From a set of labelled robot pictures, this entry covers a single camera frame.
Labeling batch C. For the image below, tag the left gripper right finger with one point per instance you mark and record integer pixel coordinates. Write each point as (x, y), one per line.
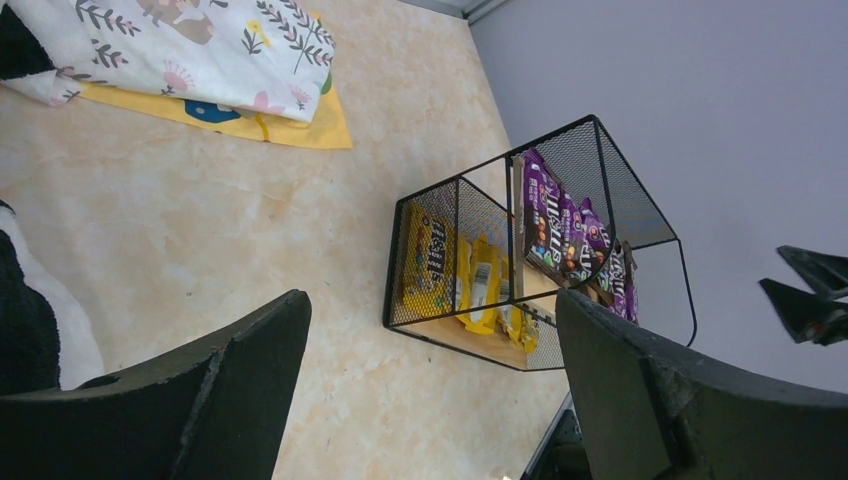
(650, 408)

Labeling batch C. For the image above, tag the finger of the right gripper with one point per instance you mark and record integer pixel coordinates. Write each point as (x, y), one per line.
(825, 274)

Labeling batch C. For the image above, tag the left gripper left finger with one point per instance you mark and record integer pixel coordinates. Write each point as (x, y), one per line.
(214, 408)

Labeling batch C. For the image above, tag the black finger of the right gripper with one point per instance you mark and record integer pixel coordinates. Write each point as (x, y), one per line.
(805, 316)

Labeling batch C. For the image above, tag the purple m&m bag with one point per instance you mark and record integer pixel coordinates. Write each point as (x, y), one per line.
(542, 244)
(573, 239)
(617, 274)

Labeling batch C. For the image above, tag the brown candy bag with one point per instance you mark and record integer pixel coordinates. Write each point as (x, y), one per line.
(631, 291)

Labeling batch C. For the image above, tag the brown M&M bag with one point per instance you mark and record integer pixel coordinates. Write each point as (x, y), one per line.
(597, 242)

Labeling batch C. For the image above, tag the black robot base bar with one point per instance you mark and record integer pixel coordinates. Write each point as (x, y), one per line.
(561, 453)

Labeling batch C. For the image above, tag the purple M&M bag on shelf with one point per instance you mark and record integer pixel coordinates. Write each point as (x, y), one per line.
(542, 244)

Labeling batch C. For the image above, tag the yellow M&M bags lower shelf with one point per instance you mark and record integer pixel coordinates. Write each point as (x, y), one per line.
(450, 279)

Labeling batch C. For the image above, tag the black white checkered pillow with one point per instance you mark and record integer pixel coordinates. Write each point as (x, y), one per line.
(47, 341)

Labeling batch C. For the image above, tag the yellow cloth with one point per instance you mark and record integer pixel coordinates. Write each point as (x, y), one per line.
(327, 131)

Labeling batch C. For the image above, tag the floral white cloth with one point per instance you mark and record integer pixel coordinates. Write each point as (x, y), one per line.
(271, 57)

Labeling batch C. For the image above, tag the black wire wooden shelf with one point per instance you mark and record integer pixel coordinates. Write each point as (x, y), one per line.
(586, 162)

